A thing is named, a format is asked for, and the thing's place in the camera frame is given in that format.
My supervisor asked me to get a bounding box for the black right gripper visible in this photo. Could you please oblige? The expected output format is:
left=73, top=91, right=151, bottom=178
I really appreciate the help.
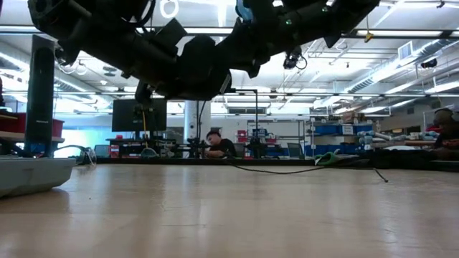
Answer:
left=214, top=14, right=298, bottom=78

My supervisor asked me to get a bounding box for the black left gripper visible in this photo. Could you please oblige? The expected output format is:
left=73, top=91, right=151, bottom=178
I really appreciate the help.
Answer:
left=135, top=34, right=218, bottom=105

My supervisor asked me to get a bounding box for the thin black cord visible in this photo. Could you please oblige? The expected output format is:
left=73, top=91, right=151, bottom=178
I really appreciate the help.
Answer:
left=196, top=100, right=389, bottom=183

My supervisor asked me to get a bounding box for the black bar stand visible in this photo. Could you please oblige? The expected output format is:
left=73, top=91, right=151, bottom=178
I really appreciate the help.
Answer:
left=229, top=88, right=260, bottom=158

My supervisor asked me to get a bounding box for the black tripod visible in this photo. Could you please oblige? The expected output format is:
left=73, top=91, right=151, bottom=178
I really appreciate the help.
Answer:
left=168, top=138, right=212, bottom=159

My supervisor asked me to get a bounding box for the black computer monitor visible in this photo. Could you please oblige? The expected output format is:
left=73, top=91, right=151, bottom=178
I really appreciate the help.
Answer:
left=111, top=98, right=168, bottom=133

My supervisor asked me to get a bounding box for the person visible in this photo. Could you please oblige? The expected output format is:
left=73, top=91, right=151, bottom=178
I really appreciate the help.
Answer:
left=204, top=130, right=237, bottom=159
left=432, top=107, right=459, bottom=161

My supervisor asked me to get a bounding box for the blue storage bin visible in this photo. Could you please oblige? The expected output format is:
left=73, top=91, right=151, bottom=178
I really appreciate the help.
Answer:
left=304, top=143, right=361, bottom=157
left=311, top=123, right=374, bottom=136

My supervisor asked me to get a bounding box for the yellow hanging tag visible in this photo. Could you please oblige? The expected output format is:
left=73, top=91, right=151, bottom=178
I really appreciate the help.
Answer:
left=364, top=14, right=374, bottom=44

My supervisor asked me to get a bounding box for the grey glove green cuff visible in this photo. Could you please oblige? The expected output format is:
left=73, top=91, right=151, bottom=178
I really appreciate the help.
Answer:
left=314, top=149, right=341, bottom=167

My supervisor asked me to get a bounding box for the red plastic storage bin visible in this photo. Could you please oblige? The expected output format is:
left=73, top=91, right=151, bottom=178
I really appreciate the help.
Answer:
left=0, top=113, right=65, bottom=139

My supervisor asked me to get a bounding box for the wooden shelf board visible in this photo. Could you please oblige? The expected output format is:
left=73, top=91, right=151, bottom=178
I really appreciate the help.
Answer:
left=0, top=130, right=65, bottom=143

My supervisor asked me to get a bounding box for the grey tool kit case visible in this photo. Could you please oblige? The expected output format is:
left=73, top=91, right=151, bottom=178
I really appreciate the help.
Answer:
left=0, top=156, right=77, bottom=199

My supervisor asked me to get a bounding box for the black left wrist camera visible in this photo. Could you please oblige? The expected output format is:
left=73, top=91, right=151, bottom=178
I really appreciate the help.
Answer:
left=153, top=17, right=188, bottom=47

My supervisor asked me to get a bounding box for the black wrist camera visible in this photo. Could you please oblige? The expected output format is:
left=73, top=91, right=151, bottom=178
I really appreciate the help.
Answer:
left=235, top=0, right=256, bottom=23
left=153, top=17, right=188, bottom=47

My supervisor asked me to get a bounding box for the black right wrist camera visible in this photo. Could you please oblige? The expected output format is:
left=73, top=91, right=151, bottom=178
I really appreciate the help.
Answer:
left=235, top=0, right=256, bottom=23

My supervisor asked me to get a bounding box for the black hanging ceiling camera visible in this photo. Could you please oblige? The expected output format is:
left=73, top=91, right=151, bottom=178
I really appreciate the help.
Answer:
left=283, top=46, right=308, bottom=71

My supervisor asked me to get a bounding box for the white ring light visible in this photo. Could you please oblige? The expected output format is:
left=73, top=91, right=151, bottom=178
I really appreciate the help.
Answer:
left=159, top=0, right=180, bottom=19

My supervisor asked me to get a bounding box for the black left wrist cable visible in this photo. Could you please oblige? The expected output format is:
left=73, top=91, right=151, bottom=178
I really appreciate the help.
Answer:
left=121, top=0, right=158, bottom=28

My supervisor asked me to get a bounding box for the small black wire loop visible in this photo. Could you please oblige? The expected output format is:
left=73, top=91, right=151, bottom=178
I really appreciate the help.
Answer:
left=53, top=144, right=98, bottom=166

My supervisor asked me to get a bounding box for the black upright post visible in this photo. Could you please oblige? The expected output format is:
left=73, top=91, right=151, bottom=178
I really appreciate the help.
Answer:
left=24, top=34, right=55, bottom=158

